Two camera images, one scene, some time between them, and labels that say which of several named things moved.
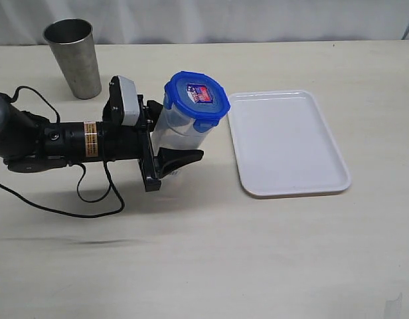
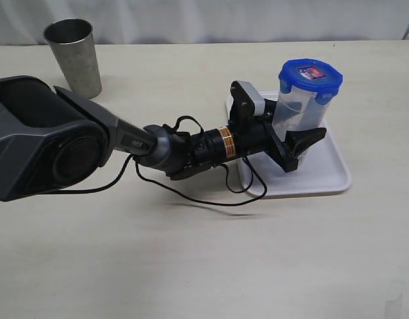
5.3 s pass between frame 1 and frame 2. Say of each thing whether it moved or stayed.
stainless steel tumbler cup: stayed
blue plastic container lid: moved
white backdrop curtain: stayed
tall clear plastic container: moved
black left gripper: moved
